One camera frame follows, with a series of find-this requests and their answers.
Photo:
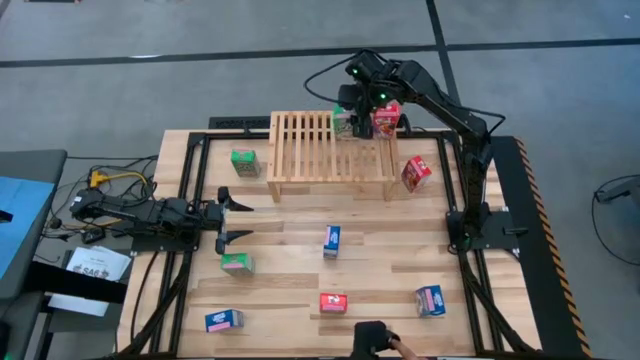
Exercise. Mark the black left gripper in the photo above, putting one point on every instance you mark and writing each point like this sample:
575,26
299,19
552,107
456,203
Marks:
212,217

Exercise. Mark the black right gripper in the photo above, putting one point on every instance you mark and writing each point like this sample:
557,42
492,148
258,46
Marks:
365,107

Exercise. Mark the green Apple Jacks cereal box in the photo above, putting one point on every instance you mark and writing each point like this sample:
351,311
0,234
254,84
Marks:
342,125
245,162
237,262

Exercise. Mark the red Froot Loops cereal box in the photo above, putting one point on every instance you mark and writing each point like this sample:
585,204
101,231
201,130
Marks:
385,120
333,302
415,172

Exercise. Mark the blue Frosted Flakes cereal box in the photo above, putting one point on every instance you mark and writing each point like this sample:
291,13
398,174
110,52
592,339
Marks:
430,300
223,320
331,240

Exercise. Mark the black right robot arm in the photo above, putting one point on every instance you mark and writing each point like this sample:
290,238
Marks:
450,107

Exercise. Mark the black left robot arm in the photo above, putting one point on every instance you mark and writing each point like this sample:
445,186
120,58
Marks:
150,215

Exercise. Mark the wooden slatted shelf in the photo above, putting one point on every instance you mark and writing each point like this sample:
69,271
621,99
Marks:
305,150

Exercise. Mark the black perforated strip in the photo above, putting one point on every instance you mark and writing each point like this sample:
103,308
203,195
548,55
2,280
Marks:
239,122

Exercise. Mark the black power adapter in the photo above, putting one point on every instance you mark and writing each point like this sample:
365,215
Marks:
92,235

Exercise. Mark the printed white paper sheet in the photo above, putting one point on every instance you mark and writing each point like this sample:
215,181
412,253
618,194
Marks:
97,262

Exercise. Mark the plain white paper sheet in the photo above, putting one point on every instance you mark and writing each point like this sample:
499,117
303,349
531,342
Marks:
77,305

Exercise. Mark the black object bottom edge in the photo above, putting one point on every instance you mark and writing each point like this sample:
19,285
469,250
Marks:
370,337

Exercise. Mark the blue sheet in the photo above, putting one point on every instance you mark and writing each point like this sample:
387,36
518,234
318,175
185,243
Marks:
20,220

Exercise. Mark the black mat with hazard stripe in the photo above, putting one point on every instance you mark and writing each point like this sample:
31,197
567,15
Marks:
540,280

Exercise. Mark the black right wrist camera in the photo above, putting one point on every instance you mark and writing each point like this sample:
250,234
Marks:
347,95

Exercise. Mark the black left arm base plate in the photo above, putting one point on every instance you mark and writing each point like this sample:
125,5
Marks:
150,245

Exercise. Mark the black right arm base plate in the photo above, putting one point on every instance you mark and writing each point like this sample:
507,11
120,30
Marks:
500,230

